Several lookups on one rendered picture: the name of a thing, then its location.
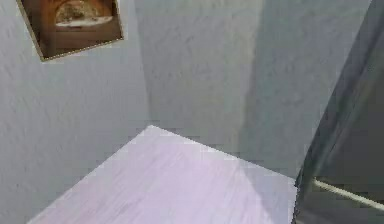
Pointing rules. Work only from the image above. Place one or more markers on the dark grey fridge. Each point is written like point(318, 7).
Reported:
point(350, 146)

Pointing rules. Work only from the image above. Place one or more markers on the brown framed wall picture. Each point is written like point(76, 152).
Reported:
point(76, 30)

